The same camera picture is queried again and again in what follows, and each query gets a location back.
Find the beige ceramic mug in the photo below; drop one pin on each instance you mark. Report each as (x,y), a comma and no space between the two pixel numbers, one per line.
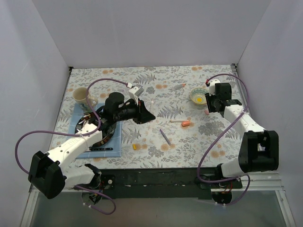
(85,100)

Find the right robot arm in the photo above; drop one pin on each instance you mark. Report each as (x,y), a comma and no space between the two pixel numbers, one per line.
(259,150)

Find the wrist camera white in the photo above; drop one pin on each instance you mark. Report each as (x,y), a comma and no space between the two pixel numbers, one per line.
(135,92)
(211,86)

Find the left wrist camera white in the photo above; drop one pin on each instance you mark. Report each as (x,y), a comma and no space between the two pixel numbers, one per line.
(135,92)

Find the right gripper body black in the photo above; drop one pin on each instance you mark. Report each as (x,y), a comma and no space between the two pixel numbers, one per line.
(209,105)

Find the white pink marker pen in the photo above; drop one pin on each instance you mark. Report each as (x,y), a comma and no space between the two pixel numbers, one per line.
(151,107)

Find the grey orange marker pen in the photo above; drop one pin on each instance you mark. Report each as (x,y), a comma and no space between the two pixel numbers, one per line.
(177,87)

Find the yellow patterned bowl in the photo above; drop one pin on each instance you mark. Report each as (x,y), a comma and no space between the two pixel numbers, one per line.
(197,95)

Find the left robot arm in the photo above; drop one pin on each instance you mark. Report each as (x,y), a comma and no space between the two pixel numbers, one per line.
(49,172)

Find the floral tablecloth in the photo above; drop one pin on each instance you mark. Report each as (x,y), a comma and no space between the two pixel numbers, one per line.
(207,140)

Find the purple marker pen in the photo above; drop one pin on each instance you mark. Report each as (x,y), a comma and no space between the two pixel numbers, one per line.
(165,137)

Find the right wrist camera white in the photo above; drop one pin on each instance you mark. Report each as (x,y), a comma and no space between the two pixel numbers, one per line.
(211,86)

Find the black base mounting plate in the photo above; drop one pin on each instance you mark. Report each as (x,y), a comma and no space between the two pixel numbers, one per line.
(155,183)

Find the blue checked cloth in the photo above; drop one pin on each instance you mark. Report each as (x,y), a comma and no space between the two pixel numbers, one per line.
(109,146)

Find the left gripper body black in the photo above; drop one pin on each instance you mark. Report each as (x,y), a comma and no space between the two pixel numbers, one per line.
(139,111)

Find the aluminium frame rail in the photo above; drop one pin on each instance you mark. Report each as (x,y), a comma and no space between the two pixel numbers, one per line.
(264,205)

